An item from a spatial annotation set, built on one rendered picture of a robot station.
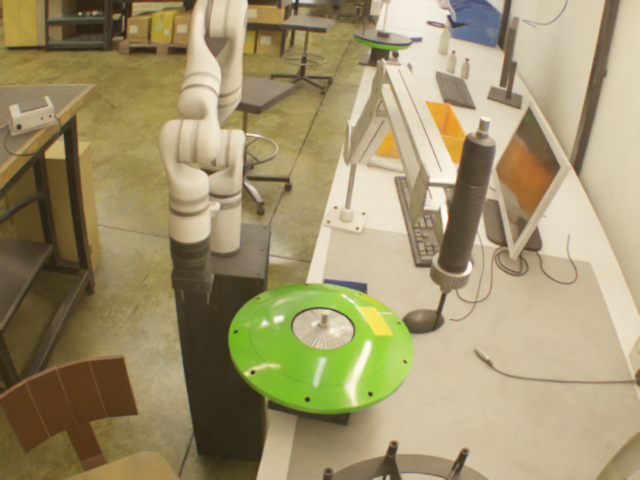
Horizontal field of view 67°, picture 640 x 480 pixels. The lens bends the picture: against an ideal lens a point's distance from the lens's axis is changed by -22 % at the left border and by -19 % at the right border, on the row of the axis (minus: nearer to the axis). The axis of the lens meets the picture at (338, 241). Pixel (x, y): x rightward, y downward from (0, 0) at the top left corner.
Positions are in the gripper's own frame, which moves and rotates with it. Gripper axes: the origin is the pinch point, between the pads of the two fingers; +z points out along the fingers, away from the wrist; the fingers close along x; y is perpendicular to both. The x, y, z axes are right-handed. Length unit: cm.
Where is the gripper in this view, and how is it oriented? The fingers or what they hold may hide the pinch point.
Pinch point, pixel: (195, 301)
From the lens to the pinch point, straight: 113.7
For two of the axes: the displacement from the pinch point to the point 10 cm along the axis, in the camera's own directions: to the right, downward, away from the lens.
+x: 9.9, 0.8, 0.8
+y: 0.2, 5.6, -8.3
